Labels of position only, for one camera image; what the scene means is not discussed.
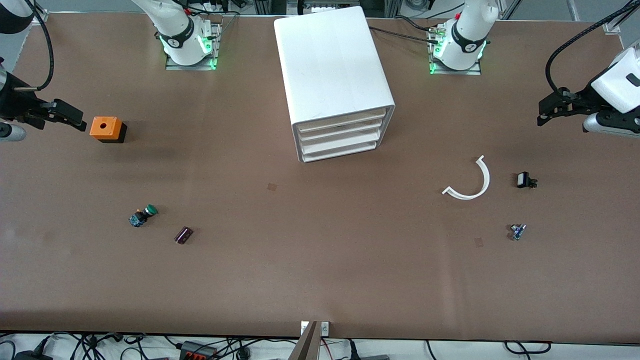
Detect white plastic drawer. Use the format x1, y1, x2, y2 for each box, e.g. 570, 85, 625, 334
298, 121, 387, 146
296, 111, 388, 135
299, 131, 383, 155
300, 141, 379, 164

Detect white plastic drawer cabinet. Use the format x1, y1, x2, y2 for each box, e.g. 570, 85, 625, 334
273, 6, 396, 164

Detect white curved plastic strip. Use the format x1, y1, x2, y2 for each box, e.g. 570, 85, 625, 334
442, 155, 491, 201

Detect grey metal terminal unit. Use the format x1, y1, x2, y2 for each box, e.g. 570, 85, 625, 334
299, 0, 362, 16

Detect black power strip red switches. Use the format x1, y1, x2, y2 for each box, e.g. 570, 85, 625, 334
179, 341, 219, 360

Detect orange button enclosure box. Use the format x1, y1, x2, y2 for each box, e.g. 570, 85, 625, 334
90, 116, 128, 144

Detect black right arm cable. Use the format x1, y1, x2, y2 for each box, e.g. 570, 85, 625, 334
12, 0, 55, 92

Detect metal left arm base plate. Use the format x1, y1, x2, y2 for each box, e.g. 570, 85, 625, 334
428, 25, 484, 76

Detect green push button switch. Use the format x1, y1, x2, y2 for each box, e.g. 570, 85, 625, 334
128, 204, 159, 228

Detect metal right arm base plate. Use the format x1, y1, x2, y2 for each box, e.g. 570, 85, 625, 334
165, 22, 222, 71

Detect thin black table cable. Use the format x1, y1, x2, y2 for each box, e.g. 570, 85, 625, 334
395, 15, 446, 33

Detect thick black table cable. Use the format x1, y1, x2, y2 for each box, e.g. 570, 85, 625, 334
370, 26, 443, 45

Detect black looped cable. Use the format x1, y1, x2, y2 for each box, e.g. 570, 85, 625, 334
504, 340, 553, 355

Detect wooden post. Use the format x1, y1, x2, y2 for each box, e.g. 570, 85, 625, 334
287, 321, 321, 360

